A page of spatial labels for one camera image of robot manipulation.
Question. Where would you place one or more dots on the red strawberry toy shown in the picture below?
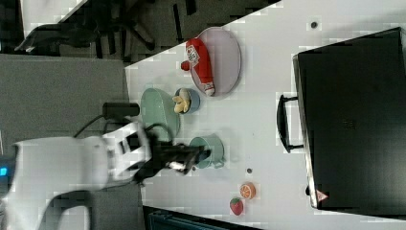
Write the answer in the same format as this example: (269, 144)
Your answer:
(236, 206)

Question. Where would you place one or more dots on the yellow plush banana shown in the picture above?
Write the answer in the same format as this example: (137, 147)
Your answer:
(182, 101)

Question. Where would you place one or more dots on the black office chair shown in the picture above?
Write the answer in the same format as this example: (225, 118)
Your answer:
(78, 23)

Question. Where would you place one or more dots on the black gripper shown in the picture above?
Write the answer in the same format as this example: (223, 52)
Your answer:
(164, 153)

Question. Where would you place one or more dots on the green metal cup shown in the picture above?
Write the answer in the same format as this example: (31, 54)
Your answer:
(213, 144)

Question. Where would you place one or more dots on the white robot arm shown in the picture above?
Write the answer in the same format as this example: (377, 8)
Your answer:
(93, 183)

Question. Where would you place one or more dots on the orange slice toy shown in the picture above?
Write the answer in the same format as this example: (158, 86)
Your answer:
(247, 190)

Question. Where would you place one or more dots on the pink round plate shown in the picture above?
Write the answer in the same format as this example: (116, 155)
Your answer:
(225, 60)

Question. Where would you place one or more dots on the small blue bowl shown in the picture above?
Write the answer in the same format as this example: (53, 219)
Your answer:
(195, 101)

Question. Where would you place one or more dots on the red plush ketchup bottle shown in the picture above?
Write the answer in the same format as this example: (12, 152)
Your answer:
(199, 61)

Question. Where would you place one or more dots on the green perforated colander basket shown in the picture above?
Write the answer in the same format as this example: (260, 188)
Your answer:
(157, 107)

